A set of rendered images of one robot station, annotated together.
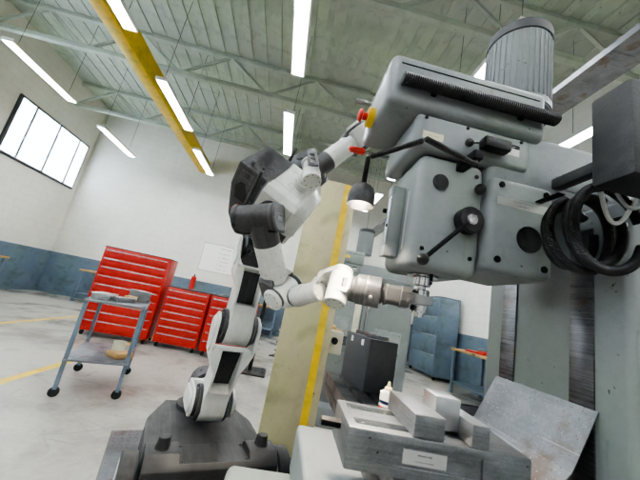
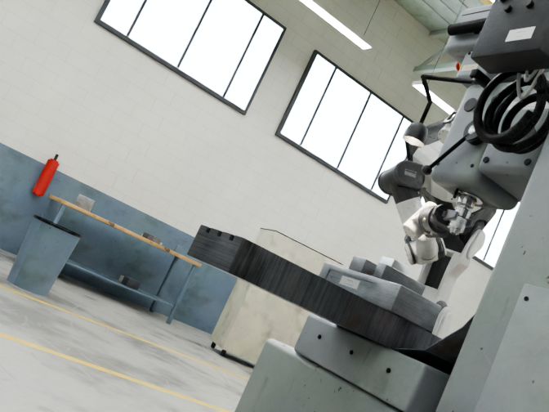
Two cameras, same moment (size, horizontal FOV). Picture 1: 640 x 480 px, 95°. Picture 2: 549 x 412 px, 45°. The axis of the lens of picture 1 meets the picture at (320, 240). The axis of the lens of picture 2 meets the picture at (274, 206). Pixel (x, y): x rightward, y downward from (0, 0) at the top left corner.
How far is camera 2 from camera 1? 1.84 m
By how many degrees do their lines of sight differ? 64
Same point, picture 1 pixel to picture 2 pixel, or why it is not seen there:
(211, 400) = not seen: hidden behind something
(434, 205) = (459, 126)
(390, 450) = (336, 276)
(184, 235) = not seen: outside the picture
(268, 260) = (402, 214)
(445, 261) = (452, 171)
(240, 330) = not seen: hidden behind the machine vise
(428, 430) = (355, 265)
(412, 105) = (460, 47)
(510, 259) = (498, 158)
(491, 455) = (380, 280)
